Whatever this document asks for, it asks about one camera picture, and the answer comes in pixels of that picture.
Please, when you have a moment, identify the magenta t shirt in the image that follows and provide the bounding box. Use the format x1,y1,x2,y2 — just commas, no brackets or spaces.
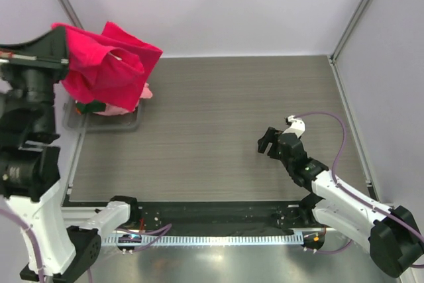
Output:
51,21,163,112

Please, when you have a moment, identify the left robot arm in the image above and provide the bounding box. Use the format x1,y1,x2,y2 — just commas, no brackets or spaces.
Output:
1,27,140,282

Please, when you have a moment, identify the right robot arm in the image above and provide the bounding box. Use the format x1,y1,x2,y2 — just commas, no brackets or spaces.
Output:
257,127,423,278

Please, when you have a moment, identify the green white t shirt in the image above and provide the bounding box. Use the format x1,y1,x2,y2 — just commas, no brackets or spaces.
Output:
76,101,106,115

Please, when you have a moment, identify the grey plastic tray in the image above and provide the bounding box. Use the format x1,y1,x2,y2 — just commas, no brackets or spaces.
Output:
62,100,143,133

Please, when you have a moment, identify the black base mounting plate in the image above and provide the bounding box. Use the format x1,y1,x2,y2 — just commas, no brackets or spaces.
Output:
138,200,322,237

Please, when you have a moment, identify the light pink t shirt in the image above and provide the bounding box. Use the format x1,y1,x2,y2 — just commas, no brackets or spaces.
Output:
95,83,153,117

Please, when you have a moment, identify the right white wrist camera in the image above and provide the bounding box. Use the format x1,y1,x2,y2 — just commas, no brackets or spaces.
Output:
283,115,305,139

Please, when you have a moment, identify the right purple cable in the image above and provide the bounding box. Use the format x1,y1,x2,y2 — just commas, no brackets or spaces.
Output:
296,112,424,241

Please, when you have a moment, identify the right aluminium table rail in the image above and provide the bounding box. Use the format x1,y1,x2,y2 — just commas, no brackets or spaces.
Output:
327,56,379,199

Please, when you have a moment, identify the white slotted cable duct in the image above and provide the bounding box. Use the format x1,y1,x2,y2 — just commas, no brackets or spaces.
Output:
102,232,303,247

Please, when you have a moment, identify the right aluminium frame post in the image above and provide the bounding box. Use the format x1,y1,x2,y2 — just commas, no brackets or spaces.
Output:
329,0,372,64

